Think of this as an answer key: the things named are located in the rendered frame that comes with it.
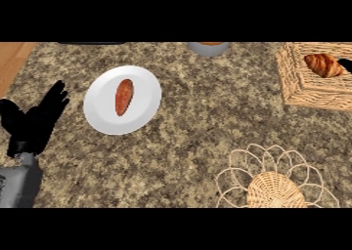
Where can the brown croissant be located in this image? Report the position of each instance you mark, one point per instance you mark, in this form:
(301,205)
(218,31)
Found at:
(323,65)

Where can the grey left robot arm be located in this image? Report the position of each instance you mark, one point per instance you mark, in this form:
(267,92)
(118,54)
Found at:
(15,185)

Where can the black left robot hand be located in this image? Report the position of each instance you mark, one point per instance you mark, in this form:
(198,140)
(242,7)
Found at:
(38,120)

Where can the orange-brown sweet potato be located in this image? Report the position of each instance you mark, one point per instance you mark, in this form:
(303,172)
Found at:
(125,97)

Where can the grey round pot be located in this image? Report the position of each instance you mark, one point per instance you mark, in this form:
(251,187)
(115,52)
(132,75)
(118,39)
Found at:
(209,49)

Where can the woven flower-shaped placemat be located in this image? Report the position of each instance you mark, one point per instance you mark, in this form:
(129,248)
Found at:
(276,185)

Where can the white oval plate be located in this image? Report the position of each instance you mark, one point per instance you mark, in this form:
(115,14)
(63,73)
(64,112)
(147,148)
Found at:
(122,100)

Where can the wicker basket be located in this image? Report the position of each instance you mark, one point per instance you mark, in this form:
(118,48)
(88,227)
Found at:
(319,88)

